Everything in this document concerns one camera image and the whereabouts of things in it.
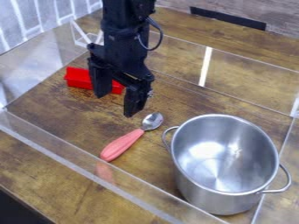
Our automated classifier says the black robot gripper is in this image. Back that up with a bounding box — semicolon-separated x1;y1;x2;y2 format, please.
88;23;155;117

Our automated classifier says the pink handled metal spoon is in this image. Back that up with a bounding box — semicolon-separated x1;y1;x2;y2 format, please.
99;112;164;162

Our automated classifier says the stainless steel pot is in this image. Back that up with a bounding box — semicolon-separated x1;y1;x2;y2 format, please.
163;114;290;215

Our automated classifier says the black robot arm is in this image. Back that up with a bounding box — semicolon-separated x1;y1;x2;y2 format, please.
88;0;155;117

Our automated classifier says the red plastic block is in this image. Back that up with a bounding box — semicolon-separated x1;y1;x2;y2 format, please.
64;66;126;95

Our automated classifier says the clear acrylic barrier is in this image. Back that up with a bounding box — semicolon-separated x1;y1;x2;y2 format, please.
0;18;299;224

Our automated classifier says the black cable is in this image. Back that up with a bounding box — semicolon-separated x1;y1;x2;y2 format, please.
135;17;164;52

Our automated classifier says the black strip on wall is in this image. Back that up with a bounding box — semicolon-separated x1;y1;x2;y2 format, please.
190;6;267;31

